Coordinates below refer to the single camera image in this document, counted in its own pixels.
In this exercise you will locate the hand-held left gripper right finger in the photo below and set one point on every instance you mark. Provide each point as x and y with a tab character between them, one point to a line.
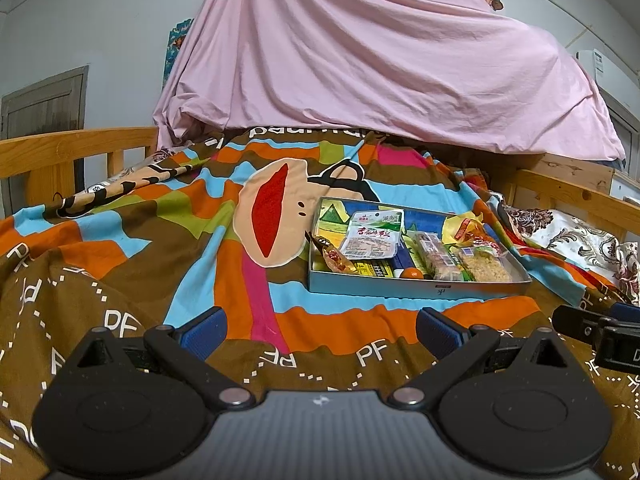
440	334

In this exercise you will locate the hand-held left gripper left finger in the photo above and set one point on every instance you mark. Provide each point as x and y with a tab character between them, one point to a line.
205	334

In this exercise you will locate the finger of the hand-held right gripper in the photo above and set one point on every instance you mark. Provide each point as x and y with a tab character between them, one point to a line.
575	321
627	311

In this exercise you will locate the grey tray with drawing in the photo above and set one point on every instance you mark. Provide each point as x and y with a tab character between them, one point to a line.
400	287

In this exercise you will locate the small orange tangerine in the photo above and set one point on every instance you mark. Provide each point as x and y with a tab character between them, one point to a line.
412	274

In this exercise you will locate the clear snack bar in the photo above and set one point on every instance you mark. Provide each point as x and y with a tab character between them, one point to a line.
440	255

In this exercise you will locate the long blue packet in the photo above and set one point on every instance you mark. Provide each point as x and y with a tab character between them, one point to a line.
402	261

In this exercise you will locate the yellow snack packet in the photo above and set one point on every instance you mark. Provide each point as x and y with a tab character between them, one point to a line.
375	268

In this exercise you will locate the red white snack packet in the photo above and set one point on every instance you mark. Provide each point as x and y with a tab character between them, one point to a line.
489	246

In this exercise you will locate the clear orange bag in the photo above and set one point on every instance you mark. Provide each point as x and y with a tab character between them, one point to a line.
462	230

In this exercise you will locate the white green snack packet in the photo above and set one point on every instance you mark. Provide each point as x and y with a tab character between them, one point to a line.
372	235

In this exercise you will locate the gold snack packet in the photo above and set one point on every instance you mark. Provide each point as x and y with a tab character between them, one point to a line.
332	257

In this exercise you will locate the floral patterned pillow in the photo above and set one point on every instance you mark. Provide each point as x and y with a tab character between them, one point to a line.
575	235

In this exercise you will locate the colourful printed blanket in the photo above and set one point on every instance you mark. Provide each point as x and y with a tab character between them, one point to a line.
125	240

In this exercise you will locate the white cabinet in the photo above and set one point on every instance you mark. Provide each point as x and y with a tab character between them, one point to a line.
625	185

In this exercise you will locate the wooden box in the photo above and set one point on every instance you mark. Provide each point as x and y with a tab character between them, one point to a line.
575	167

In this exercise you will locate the white air conditioner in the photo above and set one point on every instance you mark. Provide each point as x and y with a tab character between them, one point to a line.
605	67

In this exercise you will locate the grey wooden door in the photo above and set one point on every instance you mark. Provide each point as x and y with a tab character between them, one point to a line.
45	110

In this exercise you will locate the pink bed sheet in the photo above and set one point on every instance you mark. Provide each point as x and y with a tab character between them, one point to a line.
375	60

